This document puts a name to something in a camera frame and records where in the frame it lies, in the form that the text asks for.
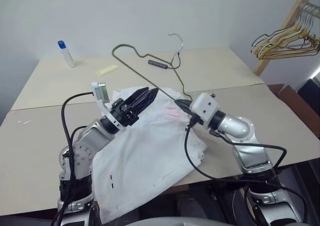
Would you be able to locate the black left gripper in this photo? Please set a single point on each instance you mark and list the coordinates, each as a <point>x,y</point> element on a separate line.
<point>123,114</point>

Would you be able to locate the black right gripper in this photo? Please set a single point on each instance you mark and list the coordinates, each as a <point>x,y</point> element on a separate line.
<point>194,118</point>

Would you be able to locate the white shorts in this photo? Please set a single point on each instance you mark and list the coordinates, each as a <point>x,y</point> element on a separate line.
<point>145,148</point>

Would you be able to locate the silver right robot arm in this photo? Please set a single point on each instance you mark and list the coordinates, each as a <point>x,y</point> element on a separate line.
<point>250,151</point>

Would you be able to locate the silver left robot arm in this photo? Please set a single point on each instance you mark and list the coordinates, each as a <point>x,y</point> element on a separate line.
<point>85,146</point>

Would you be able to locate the yellow sticky note pad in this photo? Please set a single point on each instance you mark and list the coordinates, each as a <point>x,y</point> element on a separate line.
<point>107,70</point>

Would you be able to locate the white bottle with blue cap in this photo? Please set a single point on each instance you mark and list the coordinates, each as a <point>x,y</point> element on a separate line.
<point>67,54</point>

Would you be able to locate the wooden clothes rack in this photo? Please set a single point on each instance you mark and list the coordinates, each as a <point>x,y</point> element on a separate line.
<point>265,59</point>

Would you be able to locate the dark foot pedal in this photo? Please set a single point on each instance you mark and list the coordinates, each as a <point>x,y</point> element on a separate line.
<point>192,203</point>

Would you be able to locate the brown cardboard box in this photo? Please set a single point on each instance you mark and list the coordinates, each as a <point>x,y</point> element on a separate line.
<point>290,96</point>

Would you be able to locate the small white paper scraps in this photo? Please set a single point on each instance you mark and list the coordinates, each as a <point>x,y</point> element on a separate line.
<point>25,122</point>

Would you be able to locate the black box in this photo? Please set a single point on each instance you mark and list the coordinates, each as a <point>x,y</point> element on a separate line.
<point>310,92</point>

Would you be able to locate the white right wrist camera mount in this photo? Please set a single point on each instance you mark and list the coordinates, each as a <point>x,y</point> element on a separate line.
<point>205,106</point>

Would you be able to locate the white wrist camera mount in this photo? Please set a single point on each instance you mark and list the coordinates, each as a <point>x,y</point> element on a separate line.
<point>100,92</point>
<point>205,106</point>

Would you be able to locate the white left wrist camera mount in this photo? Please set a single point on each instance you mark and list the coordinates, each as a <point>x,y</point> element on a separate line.
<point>100,92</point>

